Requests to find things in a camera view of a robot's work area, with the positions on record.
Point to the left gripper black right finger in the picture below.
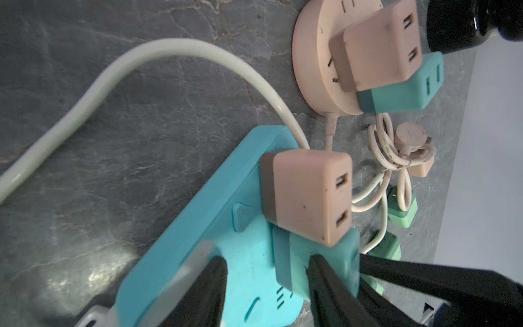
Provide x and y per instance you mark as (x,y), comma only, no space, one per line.
(332,304)

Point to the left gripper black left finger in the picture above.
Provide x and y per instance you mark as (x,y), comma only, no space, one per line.
(203,303)

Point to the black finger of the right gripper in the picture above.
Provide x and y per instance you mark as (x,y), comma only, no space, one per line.
(473,297)

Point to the teal triangular power socket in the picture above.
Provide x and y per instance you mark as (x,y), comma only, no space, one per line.
(223,219)

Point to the long white power strip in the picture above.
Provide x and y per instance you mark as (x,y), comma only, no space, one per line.
(94,317)

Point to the round beige power socket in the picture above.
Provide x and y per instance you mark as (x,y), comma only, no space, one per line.
(314,68)

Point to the black ribbed vase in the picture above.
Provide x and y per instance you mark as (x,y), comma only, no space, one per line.
(452,26)

